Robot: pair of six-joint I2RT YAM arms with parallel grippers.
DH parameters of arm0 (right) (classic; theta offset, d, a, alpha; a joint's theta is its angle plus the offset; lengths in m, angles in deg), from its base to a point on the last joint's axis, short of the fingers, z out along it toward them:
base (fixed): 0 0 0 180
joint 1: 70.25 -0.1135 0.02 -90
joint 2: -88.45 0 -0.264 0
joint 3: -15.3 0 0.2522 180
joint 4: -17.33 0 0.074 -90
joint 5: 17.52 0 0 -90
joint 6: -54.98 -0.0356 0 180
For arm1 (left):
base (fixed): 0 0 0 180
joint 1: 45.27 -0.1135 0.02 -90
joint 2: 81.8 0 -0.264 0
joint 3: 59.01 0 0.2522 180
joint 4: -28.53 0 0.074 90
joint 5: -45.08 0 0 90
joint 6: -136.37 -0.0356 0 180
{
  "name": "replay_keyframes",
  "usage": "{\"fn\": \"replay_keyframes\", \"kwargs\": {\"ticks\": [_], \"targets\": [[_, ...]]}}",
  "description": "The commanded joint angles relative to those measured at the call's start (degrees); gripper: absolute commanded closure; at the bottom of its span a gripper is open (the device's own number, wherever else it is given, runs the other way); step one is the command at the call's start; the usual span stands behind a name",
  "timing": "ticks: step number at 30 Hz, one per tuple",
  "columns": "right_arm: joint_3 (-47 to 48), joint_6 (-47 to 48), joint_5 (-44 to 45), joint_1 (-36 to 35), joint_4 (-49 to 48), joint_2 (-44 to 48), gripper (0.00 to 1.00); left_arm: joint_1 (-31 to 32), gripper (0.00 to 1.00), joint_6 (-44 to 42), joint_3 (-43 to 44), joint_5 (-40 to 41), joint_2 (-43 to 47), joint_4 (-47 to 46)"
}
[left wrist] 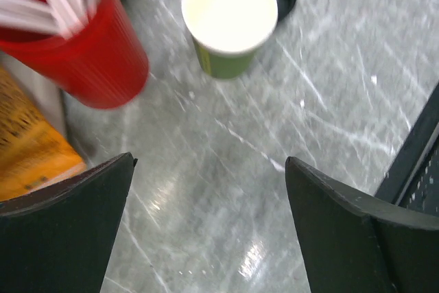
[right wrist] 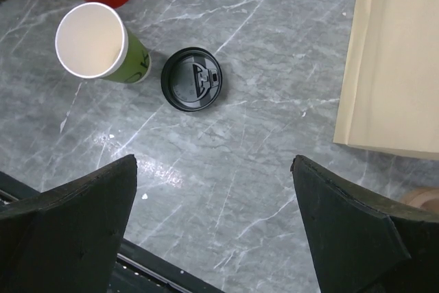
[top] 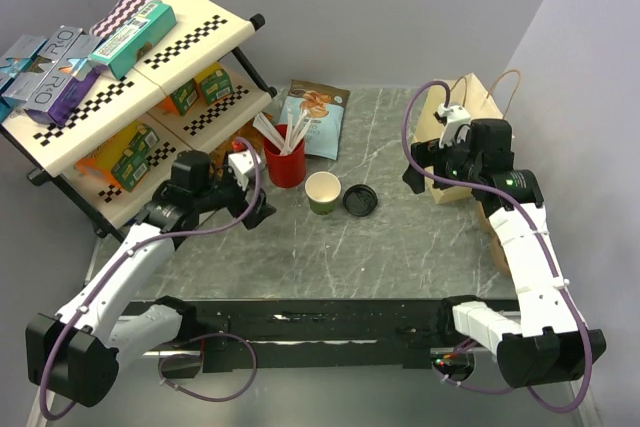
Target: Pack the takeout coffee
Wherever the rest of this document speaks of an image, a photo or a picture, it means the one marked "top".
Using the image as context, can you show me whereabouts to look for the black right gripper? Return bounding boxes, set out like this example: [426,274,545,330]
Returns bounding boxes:
[402,129,482,193]

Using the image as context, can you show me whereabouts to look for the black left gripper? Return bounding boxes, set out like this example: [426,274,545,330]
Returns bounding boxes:
[194,151,275,227]

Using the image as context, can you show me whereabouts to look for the black plastic cup lid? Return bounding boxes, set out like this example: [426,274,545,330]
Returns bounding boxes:
[342,184,378,217]

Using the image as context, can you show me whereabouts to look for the green paper coffee cup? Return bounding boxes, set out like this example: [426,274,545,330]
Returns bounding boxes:
[304,171,342,215]

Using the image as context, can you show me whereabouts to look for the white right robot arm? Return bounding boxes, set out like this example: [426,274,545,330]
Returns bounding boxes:
[402,119,606,388]

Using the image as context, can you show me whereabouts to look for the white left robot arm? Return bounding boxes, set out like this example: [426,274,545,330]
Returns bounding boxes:
[26,176,276,407]

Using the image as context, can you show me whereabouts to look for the red cup holder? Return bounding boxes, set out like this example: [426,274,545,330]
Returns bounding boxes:
[264,136,306,189]

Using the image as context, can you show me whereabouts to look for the white wrapped straws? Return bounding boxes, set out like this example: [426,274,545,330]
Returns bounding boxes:
[253,110,311,156]

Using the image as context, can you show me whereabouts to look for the brown paper bag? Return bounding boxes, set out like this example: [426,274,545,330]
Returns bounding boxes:
[402,80,518,206]

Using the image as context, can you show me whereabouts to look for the brown cardboard cup carrier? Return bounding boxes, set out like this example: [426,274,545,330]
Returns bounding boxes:
[476,202,511,278]

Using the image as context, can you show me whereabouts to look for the blue snack pouch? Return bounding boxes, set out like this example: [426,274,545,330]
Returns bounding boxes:
[278,80,351,160]

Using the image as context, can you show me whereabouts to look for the cream two-tier shelf rack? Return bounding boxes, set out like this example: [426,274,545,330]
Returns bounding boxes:
[1,0,276,239]

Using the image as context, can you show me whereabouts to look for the orange green large box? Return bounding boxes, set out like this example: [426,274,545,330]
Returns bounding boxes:
[75,120,159,192]

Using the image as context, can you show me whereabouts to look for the teal box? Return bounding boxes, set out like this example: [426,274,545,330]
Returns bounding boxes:
[88,0,177,80]

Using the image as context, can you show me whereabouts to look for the silver purple box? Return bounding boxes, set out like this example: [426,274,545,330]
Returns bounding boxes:
[1,26,103,126]

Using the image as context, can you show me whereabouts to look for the blue silver box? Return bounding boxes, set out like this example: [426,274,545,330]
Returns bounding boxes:
[1,35,47,121]

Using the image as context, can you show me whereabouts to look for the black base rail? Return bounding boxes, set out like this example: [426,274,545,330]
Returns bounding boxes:
[122,296,521,376]

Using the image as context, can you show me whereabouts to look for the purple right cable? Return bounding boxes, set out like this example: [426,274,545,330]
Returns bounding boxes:
[402,79,594,414]

